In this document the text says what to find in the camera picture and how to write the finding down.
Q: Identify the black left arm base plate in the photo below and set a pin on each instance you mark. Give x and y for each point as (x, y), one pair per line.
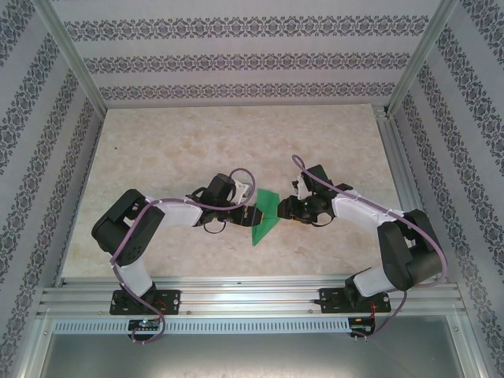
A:
(173, 301)

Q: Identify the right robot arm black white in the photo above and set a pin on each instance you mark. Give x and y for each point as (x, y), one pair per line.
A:
(405, 252)

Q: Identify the aluminium frame post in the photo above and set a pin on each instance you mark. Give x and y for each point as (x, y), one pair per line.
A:
(421, 55)
(71, 55)

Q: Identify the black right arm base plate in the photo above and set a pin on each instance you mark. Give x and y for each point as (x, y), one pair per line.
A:
(328, 301)

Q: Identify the grey metal sheet panel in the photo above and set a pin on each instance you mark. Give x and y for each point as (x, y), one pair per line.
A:
(252, 354)

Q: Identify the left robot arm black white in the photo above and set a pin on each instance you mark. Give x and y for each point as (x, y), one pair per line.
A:
(126, 228)

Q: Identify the green paper sheet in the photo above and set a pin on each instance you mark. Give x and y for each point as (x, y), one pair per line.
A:
(265, 220)

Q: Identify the aluminium mounting rail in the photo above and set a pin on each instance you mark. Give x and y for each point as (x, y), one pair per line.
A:
(244, 295)

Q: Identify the aluminium side rail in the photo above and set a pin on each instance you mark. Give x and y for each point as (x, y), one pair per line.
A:
(409, 197)

